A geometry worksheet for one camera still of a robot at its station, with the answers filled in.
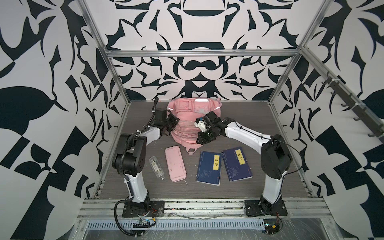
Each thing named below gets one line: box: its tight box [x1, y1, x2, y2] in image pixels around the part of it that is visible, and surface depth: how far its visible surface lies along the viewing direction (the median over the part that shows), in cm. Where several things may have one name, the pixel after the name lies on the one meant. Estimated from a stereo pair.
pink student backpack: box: [167, 97, 222, 155], surface depth 99 cm
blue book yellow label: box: [195, 150, 222, 186], surface depth 88 cm
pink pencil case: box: [165, 145, 187, 183], surface depth 89 cm
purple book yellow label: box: [220, 146, 253, 182], surface depth 89 cm
